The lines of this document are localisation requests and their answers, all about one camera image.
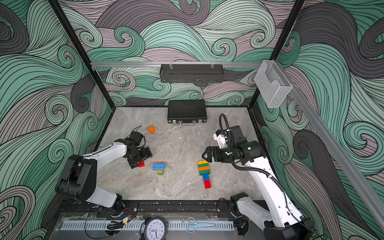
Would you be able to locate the orange half-round block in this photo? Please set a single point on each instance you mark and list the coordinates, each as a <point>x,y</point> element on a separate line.
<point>151,129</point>

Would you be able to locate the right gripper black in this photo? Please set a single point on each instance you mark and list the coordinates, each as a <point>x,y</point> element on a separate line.
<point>217,150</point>

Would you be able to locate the black wall shelf tray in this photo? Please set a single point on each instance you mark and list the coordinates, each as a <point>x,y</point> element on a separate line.
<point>191,73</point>

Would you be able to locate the clear plastic wall holder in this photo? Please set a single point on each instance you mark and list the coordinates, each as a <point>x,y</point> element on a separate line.
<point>273,83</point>

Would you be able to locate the orange lego brick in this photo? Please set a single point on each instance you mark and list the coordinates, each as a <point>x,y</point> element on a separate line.
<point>204,169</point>

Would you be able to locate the light blue scissors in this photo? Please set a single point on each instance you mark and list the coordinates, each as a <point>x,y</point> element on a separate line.
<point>193,225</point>

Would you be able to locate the light blue long lego brick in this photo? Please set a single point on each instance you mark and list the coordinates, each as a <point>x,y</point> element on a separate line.
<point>158,167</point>

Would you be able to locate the blue square lego brick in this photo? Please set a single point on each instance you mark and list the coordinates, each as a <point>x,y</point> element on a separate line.
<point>206,177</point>

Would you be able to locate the black hard case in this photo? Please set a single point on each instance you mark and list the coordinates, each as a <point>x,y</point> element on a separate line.
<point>187,112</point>

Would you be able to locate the white analog clock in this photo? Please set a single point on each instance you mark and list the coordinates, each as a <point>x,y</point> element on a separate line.
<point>155,229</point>

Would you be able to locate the green long lego brick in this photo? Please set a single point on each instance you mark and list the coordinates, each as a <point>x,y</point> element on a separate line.
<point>203,166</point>
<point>204,172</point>

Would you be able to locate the red long lego brick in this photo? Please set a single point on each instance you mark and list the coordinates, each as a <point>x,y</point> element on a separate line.
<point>141,164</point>

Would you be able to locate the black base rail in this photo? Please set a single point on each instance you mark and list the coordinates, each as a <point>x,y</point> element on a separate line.
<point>144,208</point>

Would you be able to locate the red square lego brick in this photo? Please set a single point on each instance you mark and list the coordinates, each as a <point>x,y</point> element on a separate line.
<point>207,184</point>

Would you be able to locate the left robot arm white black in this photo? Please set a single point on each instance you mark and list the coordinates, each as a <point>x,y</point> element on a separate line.
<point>78,180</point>

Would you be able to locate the yellow half-round lego brick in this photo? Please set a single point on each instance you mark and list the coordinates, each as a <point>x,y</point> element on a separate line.
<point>202,163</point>

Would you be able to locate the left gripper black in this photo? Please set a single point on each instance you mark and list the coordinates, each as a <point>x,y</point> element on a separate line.
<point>146,155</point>

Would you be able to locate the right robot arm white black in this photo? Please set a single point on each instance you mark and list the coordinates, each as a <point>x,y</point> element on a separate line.
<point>280,220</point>

